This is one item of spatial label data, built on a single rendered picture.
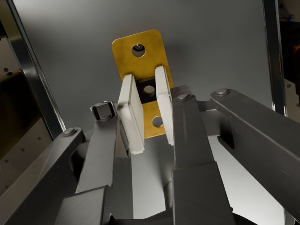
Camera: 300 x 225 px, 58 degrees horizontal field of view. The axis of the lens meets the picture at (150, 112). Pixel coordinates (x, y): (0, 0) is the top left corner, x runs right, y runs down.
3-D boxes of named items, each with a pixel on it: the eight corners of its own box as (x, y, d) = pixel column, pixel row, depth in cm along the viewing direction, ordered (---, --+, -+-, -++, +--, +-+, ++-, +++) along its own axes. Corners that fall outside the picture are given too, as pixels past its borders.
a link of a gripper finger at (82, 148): (127, 160, 13) (69, 175, 13) (131, 120, 18) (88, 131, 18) (118, 134, 13) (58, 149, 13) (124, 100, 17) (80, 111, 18)
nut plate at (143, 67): (183, 127, 23) (185, 134, 22) (140, 138, 23) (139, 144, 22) (159, 27, 20) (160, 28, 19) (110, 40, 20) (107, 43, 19)
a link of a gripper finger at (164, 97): (156, 97, 14) (170, 93, 14) (154, 67, 20) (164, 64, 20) (169, 147, 15) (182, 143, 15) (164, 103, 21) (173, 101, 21)
